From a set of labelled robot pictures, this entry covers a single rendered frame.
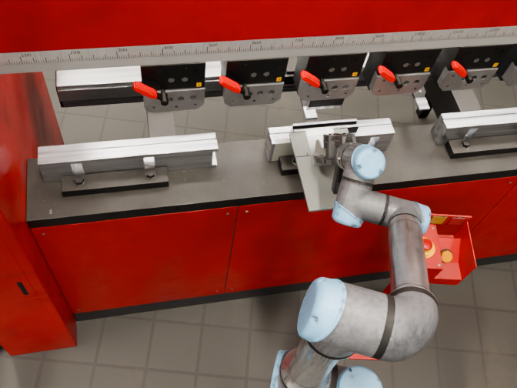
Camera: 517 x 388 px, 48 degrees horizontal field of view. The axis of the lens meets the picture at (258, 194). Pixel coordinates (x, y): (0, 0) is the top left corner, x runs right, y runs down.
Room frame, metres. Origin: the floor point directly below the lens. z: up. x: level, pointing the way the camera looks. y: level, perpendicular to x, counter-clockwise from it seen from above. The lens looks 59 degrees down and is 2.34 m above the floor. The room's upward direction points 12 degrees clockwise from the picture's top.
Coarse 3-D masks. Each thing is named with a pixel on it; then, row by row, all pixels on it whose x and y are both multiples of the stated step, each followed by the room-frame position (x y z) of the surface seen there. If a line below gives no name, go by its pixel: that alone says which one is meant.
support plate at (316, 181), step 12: (300, 132) 1.05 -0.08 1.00; (336, 132) 1.08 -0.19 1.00; (348, 132) 1.09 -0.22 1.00; (300, 144) 1.01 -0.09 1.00; (300, 168) 0.93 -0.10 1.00; (312, 168) 0.94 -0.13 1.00; (324, 168) 0.95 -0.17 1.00; (312, 180) 0.90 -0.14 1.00; (324, 180) 0.90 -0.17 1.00; (312, 192) 0.86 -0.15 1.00; (324, 192) 0.86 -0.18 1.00; (312, 204) 0.82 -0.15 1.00; (324, 204) 0.83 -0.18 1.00
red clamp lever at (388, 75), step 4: (380, 68) 1.06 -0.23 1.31; (384, 68) 1.06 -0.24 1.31; (380, 72) 1.05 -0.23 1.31; (384, 72) 1.05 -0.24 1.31; (388, 72) 1.06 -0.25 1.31; (384, 76) 1.05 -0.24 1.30; (388, 76) 1.05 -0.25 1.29; (392, 76) 1.06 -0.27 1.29; (396, 76) 1.09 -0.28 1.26; (388, 80) 1.06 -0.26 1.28; (392, 80) 1.06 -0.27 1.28; (396, 80) 1.07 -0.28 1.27; (400, 80) 1.08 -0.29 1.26; (396, 84) 1.07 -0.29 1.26; (400, 84) 1.07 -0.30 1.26; (396, 88) 1.06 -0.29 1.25; (400, 88) 1.07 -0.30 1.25
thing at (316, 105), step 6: (312, 102) 1.07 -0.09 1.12; (318, 102) 1.07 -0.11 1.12; (324, 102) 1.08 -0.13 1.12; (330, 102) 1.09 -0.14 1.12; (336, 102) 1.09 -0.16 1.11; (342, 102) 1.10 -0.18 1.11; (306, 108) 1.07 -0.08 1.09; (312, 108) 1.08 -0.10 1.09; (318, 108) 1.08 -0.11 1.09; (324, 108) 1.09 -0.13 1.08; (330, 108) 1.10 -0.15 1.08
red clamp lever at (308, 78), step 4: (304, 72) 0.99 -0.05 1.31; (308, 72) 0.99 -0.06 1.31; (304, 76) 0.98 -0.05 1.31; (308, 76) 0.98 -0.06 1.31; (312, 76) 0.99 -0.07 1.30; (304, 80) 0.98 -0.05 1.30; (308, 80) 0.98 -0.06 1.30; (312, 80) 0.98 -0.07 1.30; (316, 80) 0.99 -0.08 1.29; (320, 80) 1.03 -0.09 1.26; (312, 84) 0.98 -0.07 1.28; (316, 84) 0.99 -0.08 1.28; (320, 84) 1.00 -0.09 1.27; (324, 84) 1.01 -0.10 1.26; (320, 88) 1.00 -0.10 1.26; (324, 88) 1.00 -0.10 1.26; (324, 92) 0.99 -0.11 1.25
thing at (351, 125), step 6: (336, 120) 1.13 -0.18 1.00; (342, 120) 1.13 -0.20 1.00; (348, 120) 1.14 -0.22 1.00; (354, 120) 1.14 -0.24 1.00; (294, 126) 1.07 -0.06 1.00; (300, 126) 1.08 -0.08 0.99; (306, 126) 1.09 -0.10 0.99; (312, 126) 1.09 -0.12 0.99; (318, 126) 1.10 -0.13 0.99; (324, 126) 1.10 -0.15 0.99; (342, 126) 1.11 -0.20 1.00; (348, 126) 1.11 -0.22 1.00; (354, 126) 1.12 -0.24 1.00
